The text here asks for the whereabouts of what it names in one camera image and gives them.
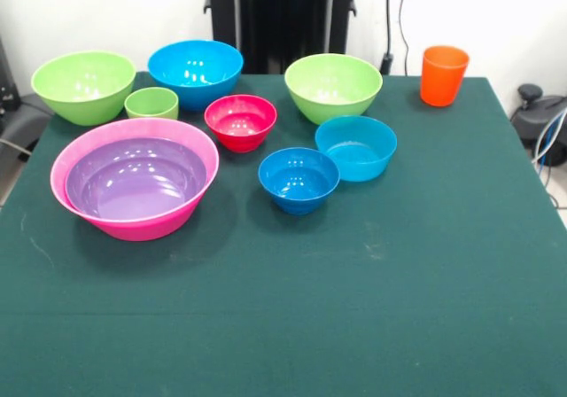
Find dark green table cloth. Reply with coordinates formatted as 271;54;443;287
0;71;567;397

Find dark blue small bowl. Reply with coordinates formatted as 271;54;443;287
258;147;341;216

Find black stand base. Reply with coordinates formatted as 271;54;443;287
509;83;567;167
0;37;54;150

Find grey cable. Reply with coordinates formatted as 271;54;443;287
0;137;33;157

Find purple shallow bowl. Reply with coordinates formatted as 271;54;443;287
65;137;208;221

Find black cable with plug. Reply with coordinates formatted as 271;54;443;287
380;0;396;75

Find lime green large bowl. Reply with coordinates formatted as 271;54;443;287
283;53;384;127
30;50;137;127

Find pink large bowl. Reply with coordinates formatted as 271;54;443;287
50;117;221;242

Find lime green small cup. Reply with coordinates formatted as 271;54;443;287
124;87;180;122

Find orange cup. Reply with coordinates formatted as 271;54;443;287
420;44;470;108

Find tangled floor cables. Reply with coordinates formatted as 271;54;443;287
534;108;567;212

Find red small bowl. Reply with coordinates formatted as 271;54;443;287
204;94;278;154

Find thin black cable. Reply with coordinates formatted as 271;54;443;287
398;0;411;78

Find turquoise bowl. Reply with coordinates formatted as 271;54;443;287
315;115;399;183

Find blue large bowl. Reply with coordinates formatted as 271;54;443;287
147;39;245;113

